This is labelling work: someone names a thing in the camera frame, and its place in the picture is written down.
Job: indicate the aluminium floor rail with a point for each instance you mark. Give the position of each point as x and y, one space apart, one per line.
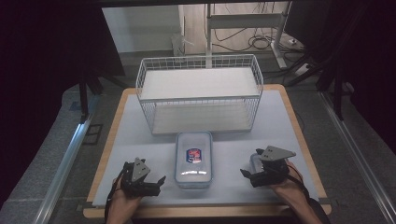
358 155
62 174

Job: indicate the black floor plate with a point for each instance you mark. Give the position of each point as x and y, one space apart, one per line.
92 134

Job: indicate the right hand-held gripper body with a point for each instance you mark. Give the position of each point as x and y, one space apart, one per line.
275 153

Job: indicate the person's left hand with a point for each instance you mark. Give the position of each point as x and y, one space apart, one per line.
124 203

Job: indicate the white power strip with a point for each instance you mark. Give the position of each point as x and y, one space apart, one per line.
302 70

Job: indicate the black stand legs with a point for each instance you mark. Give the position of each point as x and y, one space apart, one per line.
337 93
83 99

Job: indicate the person's right hand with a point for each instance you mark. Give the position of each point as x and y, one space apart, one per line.
288 191

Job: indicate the large clear food container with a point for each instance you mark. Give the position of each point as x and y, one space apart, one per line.
193 141

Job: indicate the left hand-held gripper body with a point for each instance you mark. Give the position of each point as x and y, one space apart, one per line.
140 170

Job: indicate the black table corner bracket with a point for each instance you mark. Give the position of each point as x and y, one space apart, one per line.
84 207
325 201

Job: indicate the white metal stand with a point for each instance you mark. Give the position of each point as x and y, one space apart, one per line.
243 21

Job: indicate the white floor adapter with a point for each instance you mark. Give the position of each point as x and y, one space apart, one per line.
295 43

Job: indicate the dark curtain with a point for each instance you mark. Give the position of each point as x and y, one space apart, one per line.
376 62
37 77

